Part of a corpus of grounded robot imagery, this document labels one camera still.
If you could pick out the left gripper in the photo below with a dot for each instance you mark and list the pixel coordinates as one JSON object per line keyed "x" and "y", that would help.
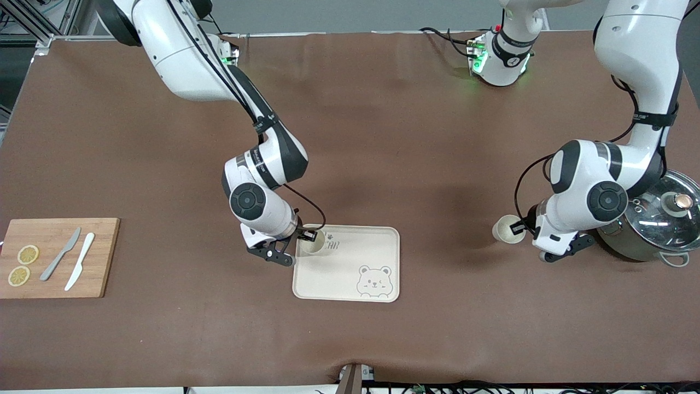
{"x": 529, "y": 225}

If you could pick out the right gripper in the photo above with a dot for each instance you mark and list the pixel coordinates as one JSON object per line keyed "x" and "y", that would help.
{"x": 302, "y": 234}

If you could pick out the white IKEA cup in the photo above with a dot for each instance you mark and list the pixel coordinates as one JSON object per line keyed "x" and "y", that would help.
{"x": 502, "y": 232}
{"x": 314, "y": 246}

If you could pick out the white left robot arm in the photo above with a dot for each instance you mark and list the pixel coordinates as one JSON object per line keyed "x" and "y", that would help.
{"x": 640, "y": 49}

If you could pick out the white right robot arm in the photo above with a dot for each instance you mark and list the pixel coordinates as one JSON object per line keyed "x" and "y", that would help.
{"x": 180, "y": 60}

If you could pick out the cream bear print tray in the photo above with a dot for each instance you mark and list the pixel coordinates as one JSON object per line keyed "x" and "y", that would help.
{"x": 339, "y": 279}

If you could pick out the grey-green electric cooking pot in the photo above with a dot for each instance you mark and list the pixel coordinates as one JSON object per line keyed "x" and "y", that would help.
{"x": 629, "y": 249}

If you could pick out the brown table cover mat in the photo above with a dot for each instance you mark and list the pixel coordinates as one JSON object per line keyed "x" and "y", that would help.
{"x": 383, "y": 137}

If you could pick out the glass pot lid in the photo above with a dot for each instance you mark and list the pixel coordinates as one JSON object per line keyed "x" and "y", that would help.
{"x": 656, "y": 224}

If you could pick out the wooden cutting board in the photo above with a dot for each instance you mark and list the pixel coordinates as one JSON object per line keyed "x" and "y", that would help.
{"x": 106, "y": 257}

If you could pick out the white plastic knife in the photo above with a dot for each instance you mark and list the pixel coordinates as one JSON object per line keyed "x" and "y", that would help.
{"x": 80, "y": 261}

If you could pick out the grey plastic knife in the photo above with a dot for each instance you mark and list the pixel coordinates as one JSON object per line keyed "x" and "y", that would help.
{"x": 60, "y": 256}

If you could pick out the lemon slice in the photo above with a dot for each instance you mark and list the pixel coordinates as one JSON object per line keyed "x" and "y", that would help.
{"x": 19, "y": 276}
{"x": 28, "y": 255}

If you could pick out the brown camera mount post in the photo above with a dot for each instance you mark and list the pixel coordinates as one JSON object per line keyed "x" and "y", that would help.
{"x": 350, "y": 380}

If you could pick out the aluminium frame with struts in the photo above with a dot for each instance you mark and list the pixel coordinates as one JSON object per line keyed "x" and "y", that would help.
{"x": 44, "y": 39}

